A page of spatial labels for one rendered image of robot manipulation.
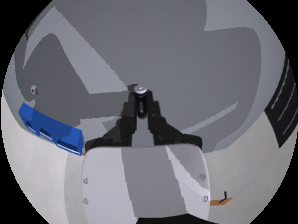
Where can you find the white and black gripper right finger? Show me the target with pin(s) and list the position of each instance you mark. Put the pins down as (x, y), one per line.
(166, 134)

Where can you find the small silver hex nut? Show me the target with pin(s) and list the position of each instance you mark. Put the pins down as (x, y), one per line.
(33, 89)

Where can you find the blue rack of labelled bins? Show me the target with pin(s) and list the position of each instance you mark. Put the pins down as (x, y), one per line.
(69, 136)

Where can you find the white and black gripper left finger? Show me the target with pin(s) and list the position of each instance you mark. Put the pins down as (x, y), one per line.
(123, 131)

